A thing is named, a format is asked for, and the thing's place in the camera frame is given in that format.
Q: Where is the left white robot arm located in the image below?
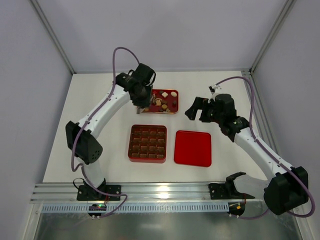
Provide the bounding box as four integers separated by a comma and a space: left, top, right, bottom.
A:
65, 63, 156, 201

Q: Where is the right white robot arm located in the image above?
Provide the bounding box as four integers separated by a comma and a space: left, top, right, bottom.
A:
185, 94, 314, 215

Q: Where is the white cube chocolate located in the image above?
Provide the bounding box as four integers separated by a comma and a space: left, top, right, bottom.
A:
161, 92, 168, 98

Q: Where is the cream oval chocolate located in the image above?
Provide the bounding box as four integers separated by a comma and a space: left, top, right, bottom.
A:
170, 91, 177, 97

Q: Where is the red chocolate tray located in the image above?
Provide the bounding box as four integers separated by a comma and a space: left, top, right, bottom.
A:
141, 89, 179, 114

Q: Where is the red square chocolate box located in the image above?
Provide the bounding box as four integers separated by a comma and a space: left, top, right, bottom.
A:
127, 124, 167, 164

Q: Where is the red box lid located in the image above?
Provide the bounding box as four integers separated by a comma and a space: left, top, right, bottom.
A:
173, 130, 212, 168

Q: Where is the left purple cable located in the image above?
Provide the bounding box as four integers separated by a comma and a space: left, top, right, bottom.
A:
70, 46, 141, 218

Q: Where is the purple cable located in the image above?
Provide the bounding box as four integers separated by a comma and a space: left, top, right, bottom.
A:
212, 76, 316, 221
70, 46, 141, 218

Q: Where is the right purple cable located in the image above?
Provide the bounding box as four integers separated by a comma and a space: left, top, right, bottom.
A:
212, 76, 316, 221

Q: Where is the aluminium front rail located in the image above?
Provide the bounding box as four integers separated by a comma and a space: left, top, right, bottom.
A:
29, 181, 266, 202

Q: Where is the slotted cable duct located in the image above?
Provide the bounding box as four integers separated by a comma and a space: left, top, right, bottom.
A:
41, 202, 229, 214

